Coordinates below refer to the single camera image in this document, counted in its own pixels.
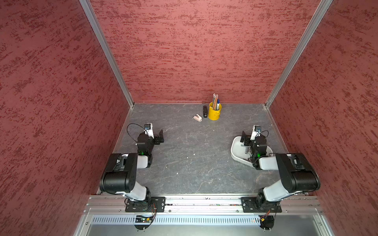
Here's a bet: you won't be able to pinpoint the white plastic storage box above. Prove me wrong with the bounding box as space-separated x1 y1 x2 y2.
231 136 278 170

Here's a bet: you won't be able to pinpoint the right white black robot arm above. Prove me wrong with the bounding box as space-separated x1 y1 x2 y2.
233 132 321 215

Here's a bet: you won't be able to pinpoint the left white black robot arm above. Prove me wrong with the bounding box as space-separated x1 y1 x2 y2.
99 130 165 213

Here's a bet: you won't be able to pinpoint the yellow pen holder cup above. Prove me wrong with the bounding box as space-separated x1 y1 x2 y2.
208 102 222 121

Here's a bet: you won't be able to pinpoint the pens in yellow cup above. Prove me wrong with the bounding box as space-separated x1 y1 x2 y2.
211 93 220 111

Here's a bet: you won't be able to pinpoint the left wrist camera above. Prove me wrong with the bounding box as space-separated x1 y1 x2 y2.
144 123 155 139

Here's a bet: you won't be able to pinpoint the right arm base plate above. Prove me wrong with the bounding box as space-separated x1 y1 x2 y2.
240 197 282 213

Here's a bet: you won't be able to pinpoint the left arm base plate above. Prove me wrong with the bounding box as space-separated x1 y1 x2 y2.
125 197 166 213

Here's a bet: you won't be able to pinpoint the aluminium front rail frame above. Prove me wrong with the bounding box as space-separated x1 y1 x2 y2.
74 194 334 236

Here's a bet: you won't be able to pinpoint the left aluminium corner post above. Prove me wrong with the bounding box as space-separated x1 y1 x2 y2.
79 0 134 108

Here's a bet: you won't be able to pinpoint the aluminium corner post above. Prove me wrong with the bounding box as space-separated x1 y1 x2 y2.
79 0 134 108
265 0 333 109

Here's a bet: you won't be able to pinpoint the right aluminium corner post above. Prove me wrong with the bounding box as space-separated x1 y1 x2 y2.
265 0 333 109

